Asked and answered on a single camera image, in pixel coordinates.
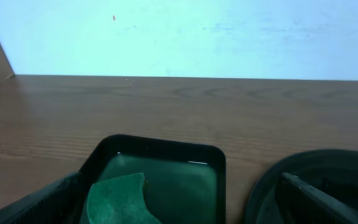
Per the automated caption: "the yellow green scrubbing sponge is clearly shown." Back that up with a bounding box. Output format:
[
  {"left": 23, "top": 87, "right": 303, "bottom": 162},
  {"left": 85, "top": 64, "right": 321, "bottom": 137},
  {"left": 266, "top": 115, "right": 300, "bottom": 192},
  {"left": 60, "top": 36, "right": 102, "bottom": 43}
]
[{"left": 80, "top": 172, "right": 161, "bottom": 224}]

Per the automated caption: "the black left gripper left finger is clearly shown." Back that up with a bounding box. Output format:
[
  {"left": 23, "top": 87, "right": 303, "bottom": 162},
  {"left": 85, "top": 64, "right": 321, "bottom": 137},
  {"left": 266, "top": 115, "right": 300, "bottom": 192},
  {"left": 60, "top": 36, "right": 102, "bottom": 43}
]
[{"left": 0, "top": 172, "right": 81, "bottom": 224}]

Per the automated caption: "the dark green rectangular water tray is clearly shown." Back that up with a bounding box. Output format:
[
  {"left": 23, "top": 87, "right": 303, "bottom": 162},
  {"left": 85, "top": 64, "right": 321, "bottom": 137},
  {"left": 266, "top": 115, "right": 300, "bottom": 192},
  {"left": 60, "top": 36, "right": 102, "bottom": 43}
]
[{"left": 79, "top": 134, "right": 226, "bottom": 223}]

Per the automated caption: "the round black tray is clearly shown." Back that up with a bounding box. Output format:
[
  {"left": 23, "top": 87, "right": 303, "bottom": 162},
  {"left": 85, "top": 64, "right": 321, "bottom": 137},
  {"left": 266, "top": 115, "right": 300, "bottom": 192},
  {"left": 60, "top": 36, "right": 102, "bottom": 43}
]
[{"left": 244, "top": 149, "right": 358, "bottom": 223}]

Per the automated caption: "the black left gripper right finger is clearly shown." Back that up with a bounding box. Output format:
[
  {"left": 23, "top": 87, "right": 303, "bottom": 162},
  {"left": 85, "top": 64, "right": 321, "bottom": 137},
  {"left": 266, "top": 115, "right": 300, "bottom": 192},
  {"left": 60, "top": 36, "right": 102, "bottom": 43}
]
[{"left": 275, "top": 172, "right": 358, "bottom": 224}]

